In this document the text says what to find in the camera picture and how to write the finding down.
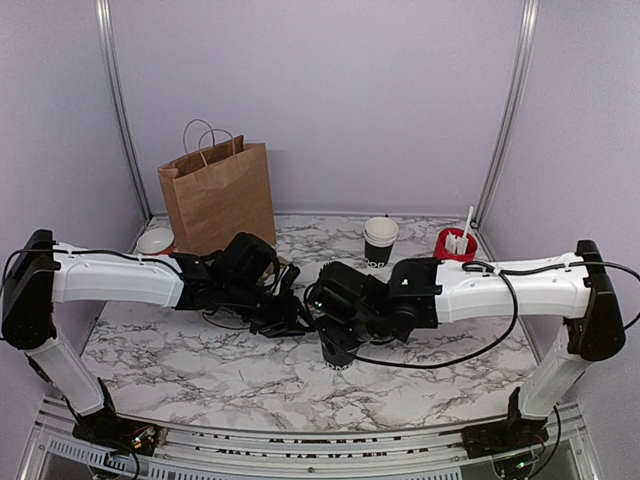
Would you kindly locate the aluminium frame post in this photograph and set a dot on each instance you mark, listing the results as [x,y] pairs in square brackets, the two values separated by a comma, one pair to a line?
[111,66]
[515,92]

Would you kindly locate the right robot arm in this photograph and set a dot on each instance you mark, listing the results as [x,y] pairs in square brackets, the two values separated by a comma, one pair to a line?
[426,292]

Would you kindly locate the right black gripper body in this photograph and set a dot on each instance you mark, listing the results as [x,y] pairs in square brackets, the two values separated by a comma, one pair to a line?
[328,326]

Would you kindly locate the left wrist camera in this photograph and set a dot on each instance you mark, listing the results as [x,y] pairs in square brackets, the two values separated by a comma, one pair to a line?
[240,266]

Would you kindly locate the white sugar packets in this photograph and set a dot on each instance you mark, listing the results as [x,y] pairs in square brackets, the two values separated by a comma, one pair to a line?
[455,244]

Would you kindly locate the cardboard cup carrier tray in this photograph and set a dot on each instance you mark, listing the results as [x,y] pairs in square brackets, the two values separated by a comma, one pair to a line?
[275,269]

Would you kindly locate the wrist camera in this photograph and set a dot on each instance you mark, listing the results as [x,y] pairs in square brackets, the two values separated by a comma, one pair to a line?
[240,266]
[346,294]

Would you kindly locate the black paper coffee cup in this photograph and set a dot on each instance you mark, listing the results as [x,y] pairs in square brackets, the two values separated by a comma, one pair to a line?
[334,359]

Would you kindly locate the right aluminium frame post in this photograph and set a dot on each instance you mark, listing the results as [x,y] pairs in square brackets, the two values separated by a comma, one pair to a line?
[515,92]

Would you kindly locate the left aluminium frame post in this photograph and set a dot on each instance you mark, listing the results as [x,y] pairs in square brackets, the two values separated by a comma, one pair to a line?
[111,66]

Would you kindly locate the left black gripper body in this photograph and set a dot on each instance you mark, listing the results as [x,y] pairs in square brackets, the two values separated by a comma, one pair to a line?
[260,308]

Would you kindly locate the black plastic cup lid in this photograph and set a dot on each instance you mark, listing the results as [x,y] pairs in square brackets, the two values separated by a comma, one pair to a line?
[344,346]

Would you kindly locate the white and orange bowl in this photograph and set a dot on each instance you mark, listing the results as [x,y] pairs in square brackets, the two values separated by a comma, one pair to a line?
[156,241]

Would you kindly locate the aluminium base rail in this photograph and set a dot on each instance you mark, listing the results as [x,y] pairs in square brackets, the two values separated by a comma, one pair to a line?
[177,451]

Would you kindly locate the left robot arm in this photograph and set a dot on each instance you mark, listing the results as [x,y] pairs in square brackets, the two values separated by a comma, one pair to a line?
[45,272]

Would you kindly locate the brown paper bag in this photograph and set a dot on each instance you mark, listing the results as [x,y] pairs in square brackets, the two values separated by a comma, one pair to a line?
[211,194]

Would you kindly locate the stack of paper cups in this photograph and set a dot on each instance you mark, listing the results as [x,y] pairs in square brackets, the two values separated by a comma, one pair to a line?
[380,235]

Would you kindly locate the red cylindrical holder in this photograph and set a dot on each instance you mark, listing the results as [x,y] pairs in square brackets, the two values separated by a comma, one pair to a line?
[441,253]

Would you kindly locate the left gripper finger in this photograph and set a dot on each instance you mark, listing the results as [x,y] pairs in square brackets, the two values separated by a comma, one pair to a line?
[305,312]
[276,331]

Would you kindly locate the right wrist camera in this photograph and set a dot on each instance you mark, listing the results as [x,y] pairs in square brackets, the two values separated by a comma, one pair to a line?
[346,294]

